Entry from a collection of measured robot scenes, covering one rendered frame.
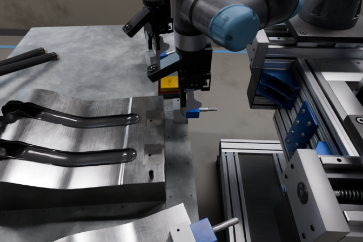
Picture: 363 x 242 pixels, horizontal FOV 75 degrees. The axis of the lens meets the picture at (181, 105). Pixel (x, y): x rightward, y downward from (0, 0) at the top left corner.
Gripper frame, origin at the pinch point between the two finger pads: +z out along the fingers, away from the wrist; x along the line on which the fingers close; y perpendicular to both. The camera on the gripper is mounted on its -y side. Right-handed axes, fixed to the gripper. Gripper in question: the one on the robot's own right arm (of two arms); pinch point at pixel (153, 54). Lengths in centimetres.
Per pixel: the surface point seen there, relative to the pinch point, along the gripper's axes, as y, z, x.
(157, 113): -13.3, -3.0, -31.1
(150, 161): -20.8, -1.6, -42.7
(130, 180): -27, -4, -46
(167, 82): -2.6, 1.0, -16.5
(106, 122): -26.0, -3.3, -27.7
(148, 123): -16.3, -1.6, -31.9
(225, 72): 96, 85, 61
